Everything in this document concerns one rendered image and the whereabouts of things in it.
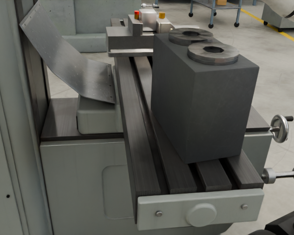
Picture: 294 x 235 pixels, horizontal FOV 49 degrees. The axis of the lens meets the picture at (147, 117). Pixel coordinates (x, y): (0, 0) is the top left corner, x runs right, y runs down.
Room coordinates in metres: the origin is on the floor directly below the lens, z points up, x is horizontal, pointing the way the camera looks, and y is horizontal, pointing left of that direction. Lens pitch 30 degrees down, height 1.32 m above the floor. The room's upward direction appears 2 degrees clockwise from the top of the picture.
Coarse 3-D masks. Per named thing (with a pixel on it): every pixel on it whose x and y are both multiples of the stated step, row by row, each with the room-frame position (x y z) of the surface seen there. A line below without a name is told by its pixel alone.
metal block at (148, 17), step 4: (140, 12) 1.13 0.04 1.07; (144, 12) 1.12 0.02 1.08; (148, 12) 1.12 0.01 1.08; (152, 12) 1.12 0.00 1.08; (140, 16) 1.13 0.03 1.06; (144, 16) 1.11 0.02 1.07; (148, 16) 1.11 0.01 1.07; (152, 16) 1.11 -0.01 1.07; (156, 16) 1.12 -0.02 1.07; (144, 20) 1.11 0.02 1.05; (148, 20) 1.11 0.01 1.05; (152, 20) 1.11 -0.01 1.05; (156, 20) 1.12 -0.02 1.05; (144, 24) 1.11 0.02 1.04; (148, 24) 1.11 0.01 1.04; (152, 24) 1.11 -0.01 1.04; (144, 28) 1.11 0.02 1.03; (148, 28) 1.11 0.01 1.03; (152, 28) 1.11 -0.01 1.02
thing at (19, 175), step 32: (0, 0) 0.80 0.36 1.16; (32, 0) 1.05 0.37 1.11; (0, 32) 0.79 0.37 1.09; (0, 64) 0.78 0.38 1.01; (32, 64) 0.92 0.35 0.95; (0, 96) 0.77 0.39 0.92; (32, 96) 0.84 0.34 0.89; (0, 128) 0.76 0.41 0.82; (32, 128) 0.81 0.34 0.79; (0, 160) 0.75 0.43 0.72; (32, 160) 0.79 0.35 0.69; (0, 192) 0.74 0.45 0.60; (32, 192) 0.77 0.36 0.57; (0, 224) 0.74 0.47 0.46; (32, 224) 0.76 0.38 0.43
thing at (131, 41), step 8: (128, 16) 1.17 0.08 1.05; (128, 24) 1.17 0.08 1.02; (136, 24) 1.07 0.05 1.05; (112, 32) 1.10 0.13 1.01; (120, 32) 1.11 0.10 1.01; (128, 32) 1.11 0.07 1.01; (136, 32) 1.07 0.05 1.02; (144, 32) 1.11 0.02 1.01; (152, 32) 1.11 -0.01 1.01; (112, 40) 1.06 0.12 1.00; (120, 40) 1.06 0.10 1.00; (128, 40) 1.07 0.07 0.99; (136, 40) 1.07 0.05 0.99; (144, 40) 1.08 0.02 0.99; (152, 40) 1.08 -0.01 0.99; (112, 48) 1.06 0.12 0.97; (120, 48) 1.06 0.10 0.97; (128, 48) 1.07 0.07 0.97; (136, 48) 1.07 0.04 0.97; (144, 48) 1.08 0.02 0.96; (152, 48) 1.08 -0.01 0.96; (112, 56) 1.04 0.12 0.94; (120, 56) 1.05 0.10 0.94; (128, 56) 1.05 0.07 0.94
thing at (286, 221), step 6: (282, 216) 0.71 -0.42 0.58; (288, 216) 0.69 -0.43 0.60; (270, 222) 0.68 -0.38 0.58; (276, 222) 0.66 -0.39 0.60; (282, 222) 0.65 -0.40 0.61; (288, 222) 0.65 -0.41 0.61; (270, 228) 0.66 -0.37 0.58; (276, 228) 0.64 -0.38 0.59; (282, 228) 0.63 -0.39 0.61; (288, 228) 0.63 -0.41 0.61; (276, 234) 0.64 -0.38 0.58; (282, 234) 0.62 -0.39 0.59; (288, 234) 0.61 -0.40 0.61
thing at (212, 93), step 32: (192, 32) 0.67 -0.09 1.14; (160, 64) 0.63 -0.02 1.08; (192, 64) 0.51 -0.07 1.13; (224, 64) 0.51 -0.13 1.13; (256, 64) 0.52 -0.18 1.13; (160, 96) 0.62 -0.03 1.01; (192, 96) 0.48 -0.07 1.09; (224, 96) 0.50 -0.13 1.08; (192, 128) 0.48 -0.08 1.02; (224, 128) 0.50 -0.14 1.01; (192, 160) 0.48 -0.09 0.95
